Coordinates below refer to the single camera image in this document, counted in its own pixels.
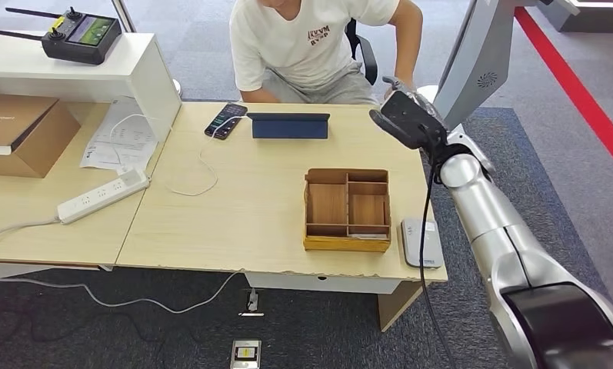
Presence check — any person's left hand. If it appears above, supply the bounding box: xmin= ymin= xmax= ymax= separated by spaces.
xmin=384 ymin=81 xmax=415 ymax=101

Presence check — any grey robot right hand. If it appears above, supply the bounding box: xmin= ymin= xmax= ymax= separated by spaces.
xmin=381 ymin=75 xmax=448 ymax=129

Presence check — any black smartphone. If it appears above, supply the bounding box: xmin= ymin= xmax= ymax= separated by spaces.
xmin=204 ymin=103 xmax=249 ymax=141

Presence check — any person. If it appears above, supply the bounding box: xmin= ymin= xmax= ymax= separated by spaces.
xmin=228 ymin=0 xmax=425 ymax=105

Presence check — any grey card reader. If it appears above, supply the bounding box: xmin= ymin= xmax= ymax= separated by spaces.
xmin=400 ymin=218 xmax=445 ymax=270

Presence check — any black office chair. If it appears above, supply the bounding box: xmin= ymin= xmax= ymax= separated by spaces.
xmin=345 ymin=18 xmax=378 ymax=87

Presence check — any grey kiosk stand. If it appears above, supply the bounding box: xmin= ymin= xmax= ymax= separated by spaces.
xmin=432 ymin=0 xmax=580 ymax=132

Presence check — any blue tablet case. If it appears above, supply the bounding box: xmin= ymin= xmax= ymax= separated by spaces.
xmin=246 ymin=112 xmax=331 ymax=141

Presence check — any wooden compartment organizer box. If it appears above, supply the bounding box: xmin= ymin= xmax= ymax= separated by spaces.
xmin=302 ymin=168 xmax=393 ymax=254

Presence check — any light wood desk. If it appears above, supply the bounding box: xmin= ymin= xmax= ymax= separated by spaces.
xmin=0 ymin=101 xmax=165 ymax=283
xmin=115 ymin=102 xmax=448 ymax=333

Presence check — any grey lit display platform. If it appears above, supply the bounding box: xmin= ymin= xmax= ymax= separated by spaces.
xmin=538 ymin=0 xmax=613 ymax=34

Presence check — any floor outlet with plug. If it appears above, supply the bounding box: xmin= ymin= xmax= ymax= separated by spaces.
xmin=238 ymin=288 xmax=265 ymax=318

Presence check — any white desk shelf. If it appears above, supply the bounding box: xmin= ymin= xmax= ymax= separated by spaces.
xmin=0 ymin=32 xmax=183 ymax=142

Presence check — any printed white paper sheet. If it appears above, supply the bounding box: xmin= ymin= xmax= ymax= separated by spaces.
xmin=79 ymin=96 xmax=159 ymax=173

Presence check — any grey metal pole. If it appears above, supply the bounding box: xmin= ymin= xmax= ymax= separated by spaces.
xmin=111 ymin=0 xmax=136 ymax=34

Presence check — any silver floor socket box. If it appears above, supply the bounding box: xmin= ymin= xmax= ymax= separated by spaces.
xmin=229 ymin=339 xmax=262 ymax=369

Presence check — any white power strip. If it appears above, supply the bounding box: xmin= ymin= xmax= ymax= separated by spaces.
xmin=56 ymin=168 xmax=152 ymax=225

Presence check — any black remote controller with antennas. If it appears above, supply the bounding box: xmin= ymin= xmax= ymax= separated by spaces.
xmin=0 ymin=5 xmax=124 ymax=66

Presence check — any brown cardboard box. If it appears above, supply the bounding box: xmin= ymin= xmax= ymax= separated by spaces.
xmin=0 ymin=93 xmax=82 ymax=179

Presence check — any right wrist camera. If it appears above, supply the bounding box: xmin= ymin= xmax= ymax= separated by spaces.
xmin=369 ymin=90 xmax=448 ymax=151

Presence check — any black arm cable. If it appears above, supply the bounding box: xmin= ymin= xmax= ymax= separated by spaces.
xmin=418 ymin=148 xmax=458 ymax=369

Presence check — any white charging cable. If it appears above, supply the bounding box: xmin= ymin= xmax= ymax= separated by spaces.
xmin=108 ymin=112 xmax=248 ymax=198

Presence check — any white floor cable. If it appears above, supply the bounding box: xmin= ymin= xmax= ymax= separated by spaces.
xmin=0 ymin=271 xmax=242 ymax=316

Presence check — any white power strip cord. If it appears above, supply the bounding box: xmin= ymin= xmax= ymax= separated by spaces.
xmin=0 ymin=218 xmax=62 ymax=249

